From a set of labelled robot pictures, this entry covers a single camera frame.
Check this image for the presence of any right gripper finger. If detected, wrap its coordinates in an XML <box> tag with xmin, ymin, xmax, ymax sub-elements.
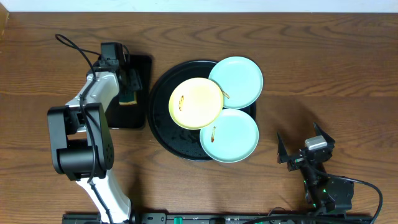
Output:
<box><xmin>313</xmin><ymin>122</ymin><xmax>335</xmax><ymax>144</ymax></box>
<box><xmin>277</xmin><ymin>133</ymin><xmax>289</xmax><ymax>164</ymax></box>

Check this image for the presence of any green yellow sponge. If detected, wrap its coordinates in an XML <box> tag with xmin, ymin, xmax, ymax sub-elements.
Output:
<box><xmin>119</xmin><ymin>91</ymin><xmax>137</xmax><ymax>106</ymax></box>

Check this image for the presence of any light blue plate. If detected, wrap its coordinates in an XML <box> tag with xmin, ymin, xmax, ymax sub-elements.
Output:
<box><xmin>208</xmin><ymin>56</ymin><xmax>264</xmax><ymax>109</ymax></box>
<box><xmin>200</xmin><ymin>109</ymin><xmax>259</xmax><ymax>163</ymax></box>

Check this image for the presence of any yellow plate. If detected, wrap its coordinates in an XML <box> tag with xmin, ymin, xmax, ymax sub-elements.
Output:
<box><xmin>169</xmin><ymin>78</ymin><xmax>224</xmax><ymax>130</ymax></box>

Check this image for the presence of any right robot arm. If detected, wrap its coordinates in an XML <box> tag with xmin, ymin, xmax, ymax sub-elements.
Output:
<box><xmin>277</xmin><ymin>123</ymin><xmax>354</xmax><ymax>215</ymax></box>

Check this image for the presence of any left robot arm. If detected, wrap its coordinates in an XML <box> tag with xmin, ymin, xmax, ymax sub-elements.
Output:
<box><xmin>47</xmin><ymin>55</ymin><xmax>152</xmax><ymax>223</ymax></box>

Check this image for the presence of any black rectangular tray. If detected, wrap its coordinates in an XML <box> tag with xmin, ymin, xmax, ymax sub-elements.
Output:
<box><xmin>105</xmin><ymin>55</ymin><xmax>152</xmax><ymax>129</ymax></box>

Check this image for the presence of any black round tray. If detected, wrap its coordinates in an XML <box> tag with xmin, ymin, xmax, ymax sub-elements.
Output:
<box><xmin>147</xmin><ymin>59</ymin><xmax>257</xmax><ymax>162</ymax></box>

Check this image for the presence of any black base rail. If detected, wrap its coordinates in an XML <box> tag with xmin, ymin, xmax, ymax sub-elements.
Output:
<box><xmin>61</xmin><ymin>213</ymin><xmax>372</xmax><ymax>224</ymax></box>

